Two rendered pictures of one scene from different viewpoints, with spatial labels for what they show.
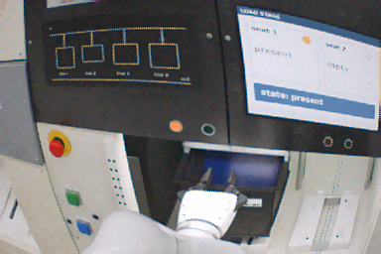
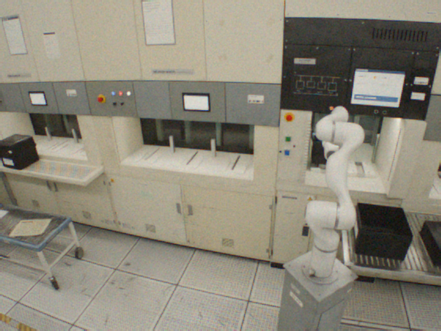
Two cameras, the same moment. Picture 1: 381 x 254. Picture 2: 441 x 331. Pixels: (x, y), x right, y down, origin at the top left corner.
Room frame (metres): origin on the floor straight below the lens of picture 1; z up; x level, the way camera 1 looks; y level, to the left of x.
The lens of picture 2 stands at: (-0.75, 0.73, 1.95)
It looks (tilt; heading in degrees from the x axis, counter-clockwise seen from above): 27 degrees down; 0
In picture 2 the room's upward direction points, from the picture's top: 2 degrees counter-clockwise
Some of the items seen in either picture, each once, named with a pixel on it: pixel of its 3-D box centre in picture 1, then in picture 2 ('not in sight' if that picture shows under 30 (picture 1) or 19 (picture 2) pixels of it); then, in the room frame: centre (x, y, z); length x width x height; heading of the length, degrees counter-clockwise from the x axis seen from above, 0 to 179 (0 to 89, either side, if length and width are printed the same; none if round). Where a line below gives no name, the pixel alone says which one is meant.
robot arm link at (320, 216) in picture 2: not in sight; (322, 224); (0.32, 0.25, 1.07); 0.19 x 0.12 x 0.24; 71
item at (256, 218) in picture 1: (240, 175); (327, 144); (1.25, -0.10, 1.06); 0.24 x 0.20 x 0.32; 72
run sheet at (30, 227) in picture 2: not in sight; (30, 226); (1.12, 2.36, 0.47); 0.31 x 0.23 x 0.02; 93
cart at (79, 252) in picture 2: not in sight; (27, 240); (1.21, 2.52, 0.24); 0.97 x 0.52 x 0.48; 74
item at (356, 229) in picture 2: not in sight; (379, 230); (0.49, -0.19, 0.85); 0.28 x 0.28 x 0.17; 71
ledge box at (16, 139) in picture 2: not in sight; (17, 151); (1.69, 2.66, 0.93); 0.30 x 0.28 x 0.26; 69
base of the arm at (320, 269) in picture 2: not in sight; (323, 258); (0.31, 0.22, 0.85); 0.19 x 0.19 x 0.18
